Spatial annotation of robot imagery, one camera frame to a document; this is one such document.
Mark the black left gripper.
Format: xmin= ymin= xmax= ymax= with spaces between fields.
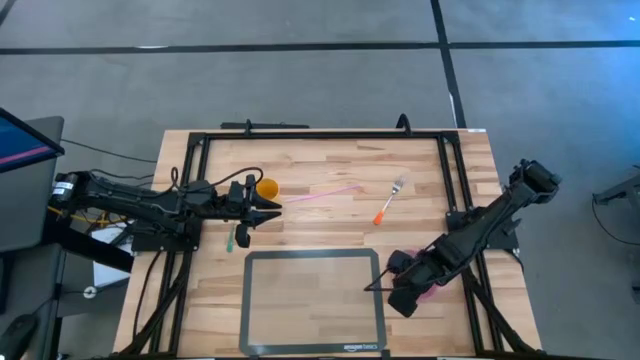
xmin=217 ymin=173 xmax=284 ymax=250

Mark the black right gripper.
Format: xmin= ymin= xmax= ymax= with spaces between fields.
xmin=363 ymin=247 xmax=454 ymax=319

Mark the yellow plastic cup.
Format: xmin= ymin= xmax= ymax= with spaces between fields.
xmin=255 ymin=177 xmax=281 ymax=202

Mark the pink plastic straw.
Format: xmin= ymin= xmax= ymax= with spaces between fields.
xmin=284 ymin=183 xmax=362 ymax=205

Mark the pink translucent plastic plate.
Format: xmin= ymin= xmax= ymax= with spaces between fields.
xmin=399 ymin=247 xmax=452 ymax=304

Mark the grey bordered silicone baking mat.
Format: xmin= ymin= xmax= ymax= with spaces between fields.
xmin=238 ymin=247 xmax=389 ymax=357

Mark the white paper sheet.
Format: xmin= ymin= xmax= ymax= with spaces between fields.
xmin=92 ymin=222 xmax=135 ymax=289

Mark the computer monitor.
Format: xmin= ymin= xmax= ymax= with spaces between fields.
xmin=0 ymin=107 xmax=66 ymax=175

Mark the grey metal stand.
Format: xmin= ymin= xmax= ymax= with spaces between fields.
xmin=592 ymin=164 xmax=640 ymax=246

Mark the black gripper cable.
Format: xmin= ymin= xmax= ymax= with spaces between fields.
xmin=169 ymin=166 xmax=264 ymax=195

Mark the orange handled metal fork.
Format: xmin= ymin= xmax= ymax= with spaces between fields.
xmin=372 ymin=175 xmax=407 ymax=226

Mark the black bracket bar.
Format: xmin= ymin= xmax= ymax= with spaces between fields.
xmin=220 ymin=118 xmax=311 ymax=132

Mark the black aluminium table frame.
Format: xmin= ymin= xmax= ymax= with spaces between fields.
xmin=117 ymin=128 xmax=544 ymax=360

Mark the black floor cable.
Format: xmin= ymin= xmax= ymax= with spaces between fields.
xmin=60 ymin=138 xmax=159 ymax=165

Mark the yellow cable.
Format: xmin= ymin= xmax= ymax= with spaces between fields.
xmin=48 ymin=206 xmax=129 ymax=229

